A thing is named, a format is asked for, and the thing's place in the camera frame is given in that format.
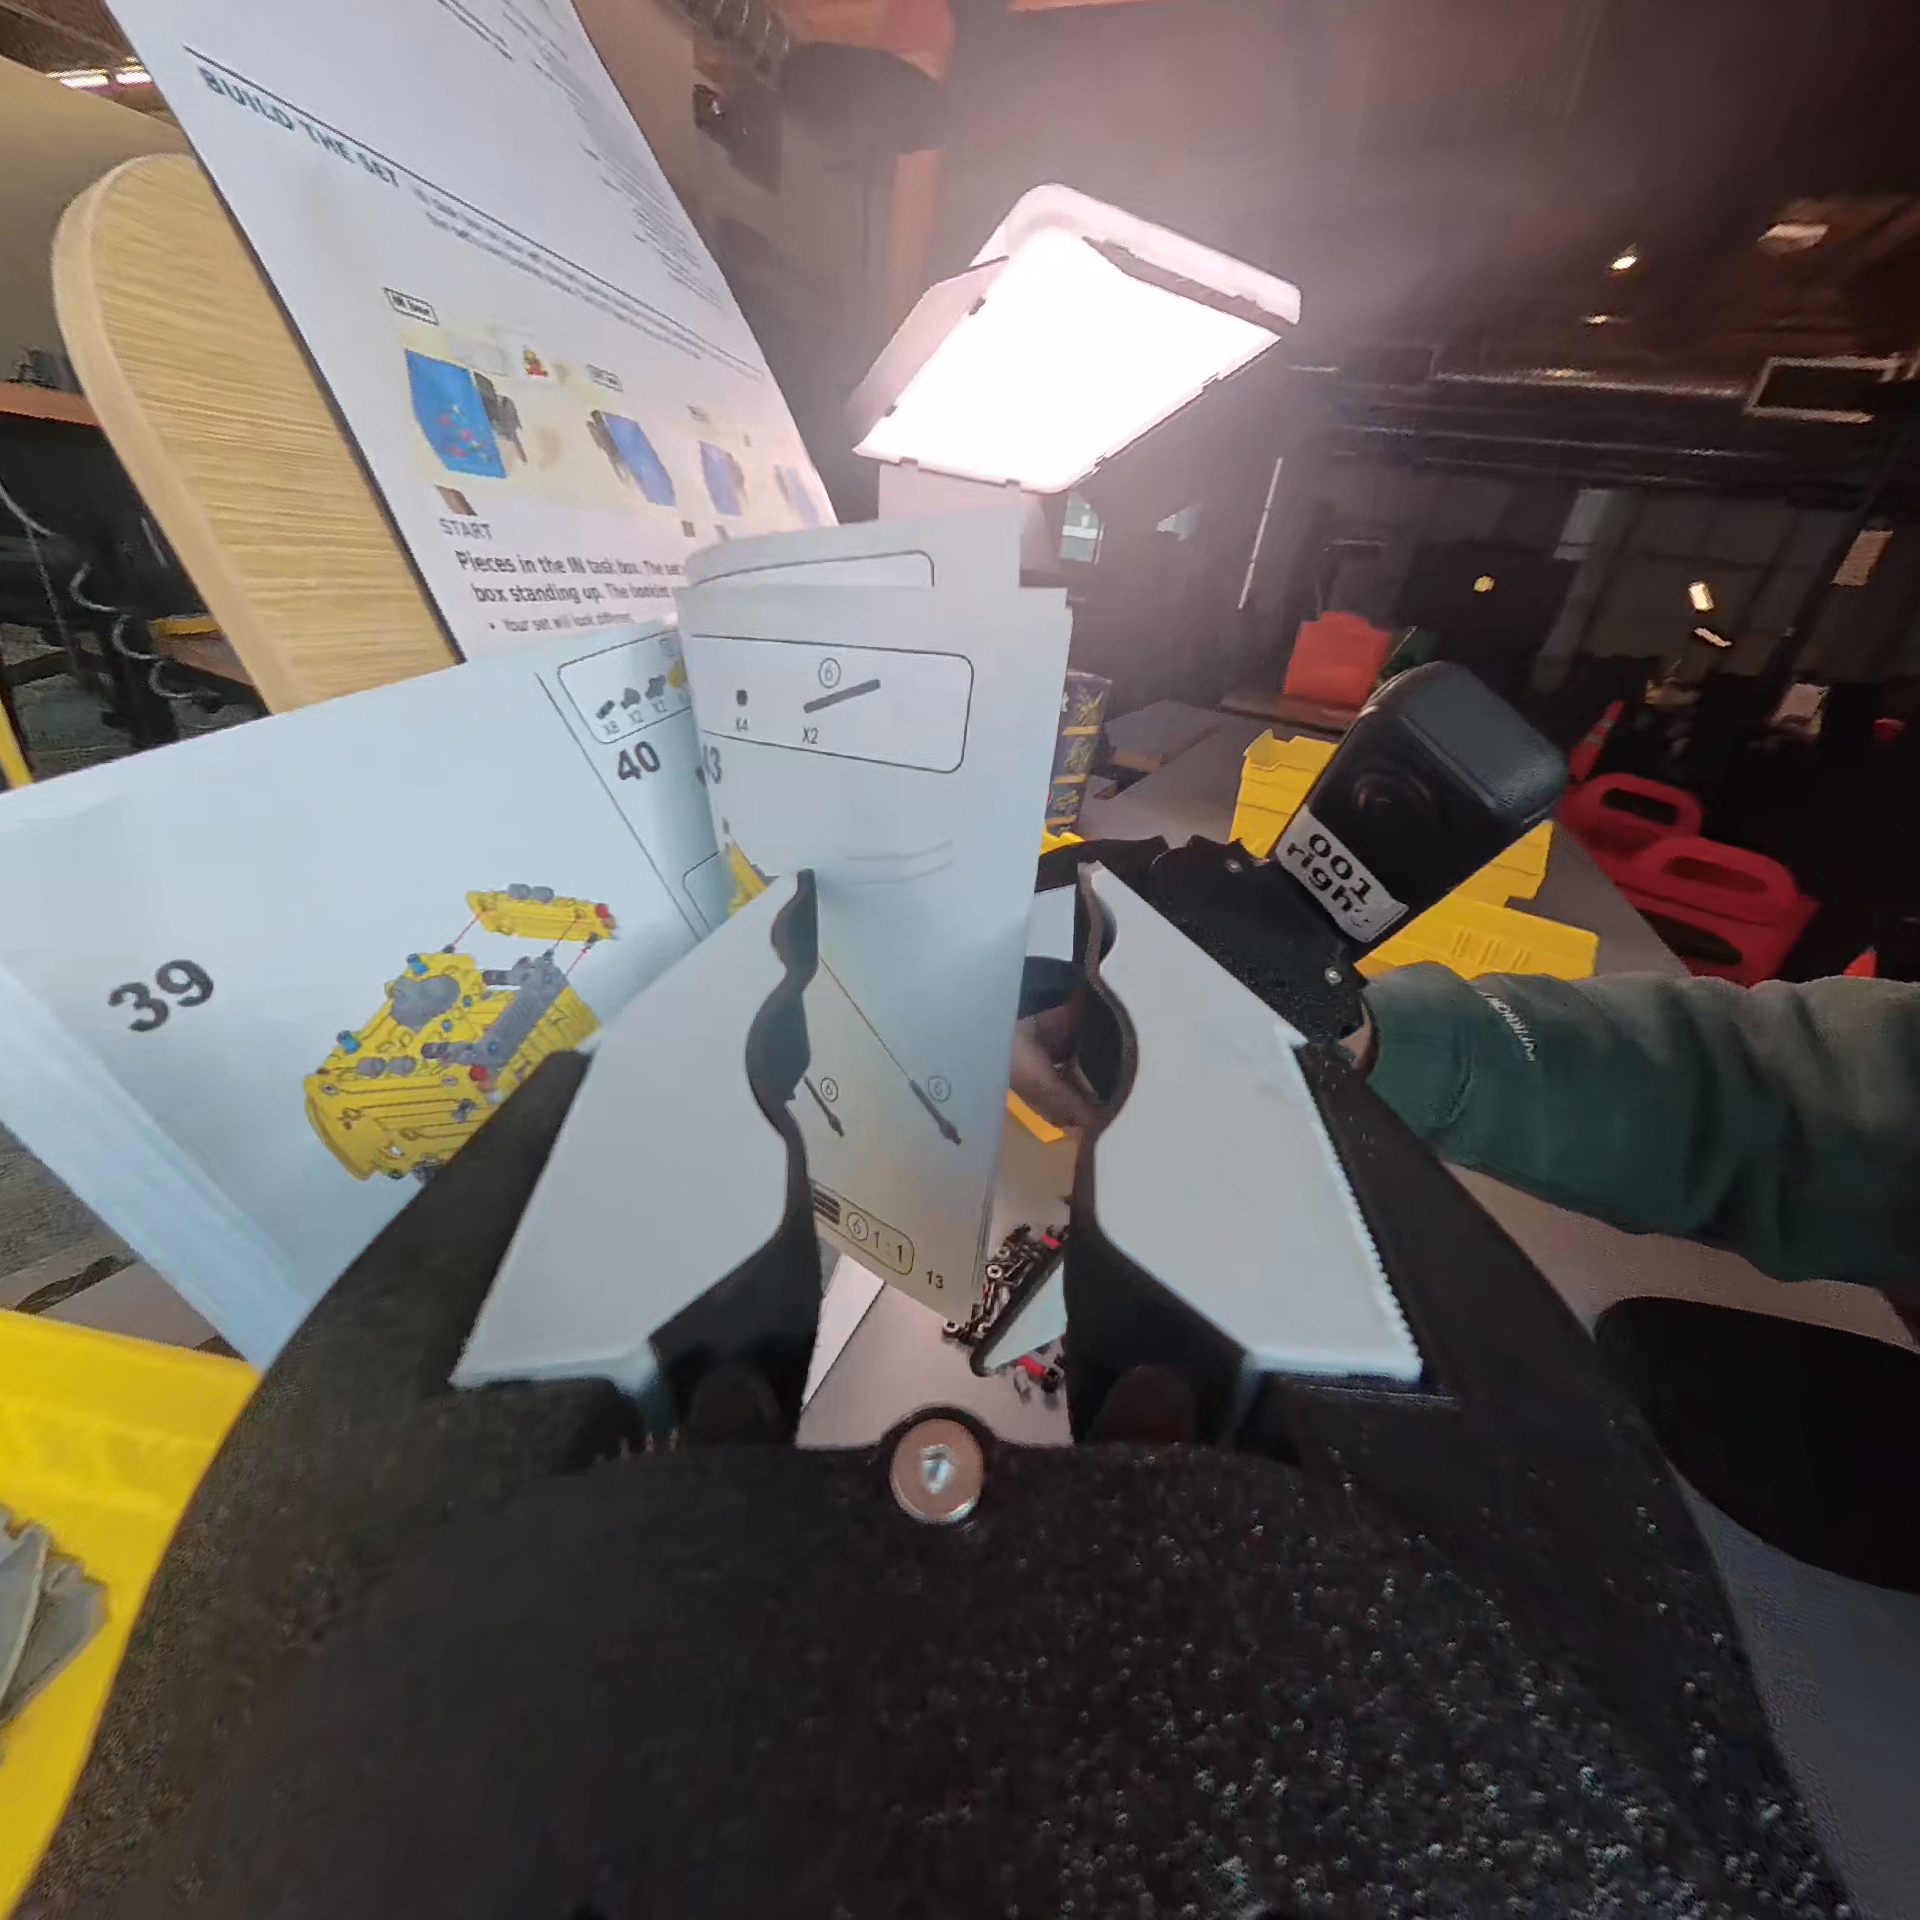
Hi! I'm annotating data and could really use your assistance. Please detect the lego instruction booklet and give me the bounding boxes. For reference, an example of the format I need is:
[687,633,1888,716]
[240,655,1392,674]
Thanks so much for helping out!
[0,502,1075,1366]

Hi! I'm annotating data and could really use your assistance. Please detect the dark blue toy box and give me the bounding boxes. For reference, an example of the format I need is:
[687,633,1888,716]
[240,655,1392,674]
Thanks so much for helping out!
[1049,666,1120,834]

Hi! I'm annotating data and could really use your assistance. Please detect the red plastic bin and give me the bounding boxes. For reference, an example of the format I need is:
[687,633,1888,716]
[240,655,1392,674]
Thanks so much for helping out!
[1622,839,1818,984]
[1552,772,1705,863]

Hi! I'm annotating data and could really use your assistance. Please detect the orange plastic bin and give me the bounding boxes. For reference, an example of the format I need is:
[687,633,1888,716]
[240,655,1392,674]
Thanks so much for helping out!
[1286,612,1398,703]

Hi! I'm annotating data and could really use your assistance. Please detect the white task instruction sheet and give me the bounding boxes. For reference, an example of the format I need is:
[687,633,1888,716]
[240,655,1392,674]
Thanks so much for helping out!
[106,0,839,663]

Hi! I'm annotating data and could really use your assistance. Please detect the person's right hand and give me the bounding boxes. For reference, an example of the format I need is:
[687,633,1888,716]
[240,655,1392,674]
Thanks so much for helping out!
[1014,1008,1086,1127]

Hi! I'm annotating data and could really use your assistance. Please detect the yellow plastic bin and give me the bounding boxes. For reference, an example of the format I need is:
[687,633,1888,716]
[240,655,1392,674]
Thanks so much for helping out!
[0,1306,261,1758]

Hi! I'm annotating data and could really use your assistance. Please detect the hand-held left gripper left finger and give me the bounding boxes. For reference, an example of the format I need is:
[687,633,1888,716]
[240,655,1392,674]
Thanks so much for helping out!
[450,871,826,1394]

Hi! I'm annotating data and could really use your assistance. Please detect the person's right forearm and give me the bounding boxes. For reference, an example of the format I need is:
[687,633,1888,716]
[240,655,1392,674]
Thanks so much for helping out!
[1359,959,1920,1321]

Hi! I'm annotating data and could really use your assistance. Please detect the small black red lego pieces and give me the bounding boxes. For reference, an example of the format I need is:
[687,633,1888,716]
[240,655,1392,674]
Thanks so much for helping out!
[942,1222,1075,1394]

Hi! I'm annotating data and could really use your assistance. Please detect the white light panel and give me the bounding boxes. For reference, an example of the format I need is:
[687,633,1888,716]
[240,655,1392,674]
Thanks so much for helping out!
[848,183,1305,578]

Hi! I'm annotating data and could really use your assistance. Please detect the stack of yellow bins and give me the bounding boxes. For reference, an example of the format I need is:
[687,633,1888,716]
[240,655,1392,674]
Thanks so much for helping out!
[1230,728,1605,980]

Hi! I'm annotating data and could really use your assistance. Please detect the grey lego piece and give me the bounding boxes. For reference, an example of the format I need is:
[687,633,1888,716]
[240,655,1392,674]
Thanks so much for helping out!
[0,1514,110,1719]

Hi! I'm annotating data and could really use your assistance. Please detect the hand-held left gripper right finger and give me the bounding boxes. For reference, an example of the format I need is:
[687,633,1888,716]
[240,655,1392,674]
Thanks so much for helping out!
[1063,863,1425,1389]

